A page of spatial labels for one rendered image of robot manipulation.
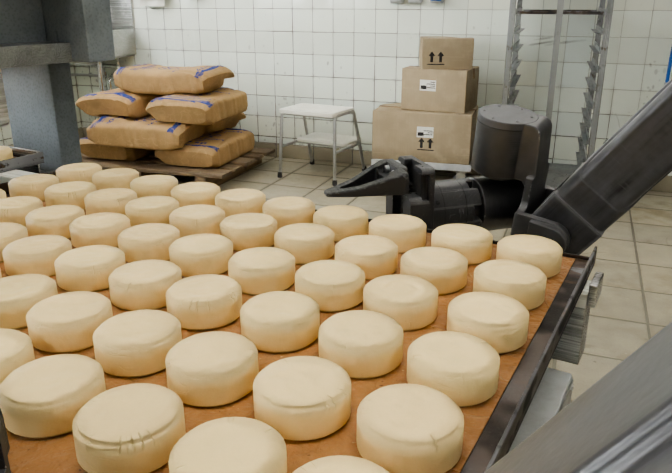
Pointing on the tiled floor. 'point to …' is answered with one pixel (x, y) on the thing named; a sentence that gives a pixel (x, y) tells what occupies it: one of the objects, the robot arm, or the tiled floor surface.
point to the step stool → (321, 133)
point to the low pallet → (151, 165)
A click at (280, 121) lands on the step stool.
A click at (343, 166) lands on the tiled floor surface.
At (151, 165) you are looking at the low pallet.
